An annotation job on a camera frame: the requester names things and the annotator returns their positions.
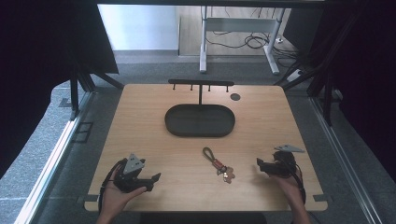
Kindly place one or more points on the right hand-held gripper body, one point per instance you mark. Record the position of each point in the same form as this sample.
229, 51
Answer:
284, 165

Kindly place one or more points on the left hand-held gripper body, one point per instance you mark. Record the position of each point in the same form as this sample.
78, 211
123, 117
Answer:
128, 181

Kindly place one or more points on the person's left hand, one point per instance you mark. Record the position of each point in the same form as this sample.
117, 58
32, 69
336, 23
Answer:
115, 199

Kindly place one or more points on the person's right hand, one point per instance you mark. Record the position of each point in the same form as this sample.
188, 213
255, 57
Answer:
289, 188

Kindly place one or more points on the black tape strip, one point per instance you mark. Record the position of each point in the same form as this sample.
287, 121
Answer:
90, 198
320, 198

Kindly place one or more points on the round black table hole cover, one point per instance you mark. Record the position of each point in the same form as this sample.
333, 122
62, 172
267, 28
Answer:
235, 97

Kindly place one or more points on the black key stand with tray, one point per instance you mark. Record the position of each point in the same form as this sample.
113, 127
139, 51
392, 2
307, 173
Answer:
200, 120

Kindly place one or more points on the white power strip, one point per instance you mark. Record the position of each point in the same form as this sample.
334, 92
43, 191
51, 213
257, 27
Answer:
294, 75

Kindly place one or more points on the black metal stand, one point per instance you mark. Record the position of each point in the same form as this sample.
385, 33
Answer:
81, 81
323, 71

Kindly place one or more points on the dark curtain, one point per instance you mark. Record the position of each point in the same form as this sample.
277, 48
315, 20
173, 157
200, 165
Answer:
364, 77
40, 68

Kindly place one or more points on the aluminium rail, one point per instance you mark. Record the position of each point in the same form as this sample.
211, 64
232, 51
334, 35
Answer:
49, 168
342, 161

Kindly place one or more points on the white metal desk frame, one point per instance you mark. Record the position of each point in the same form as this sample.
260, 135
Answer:
239, 25

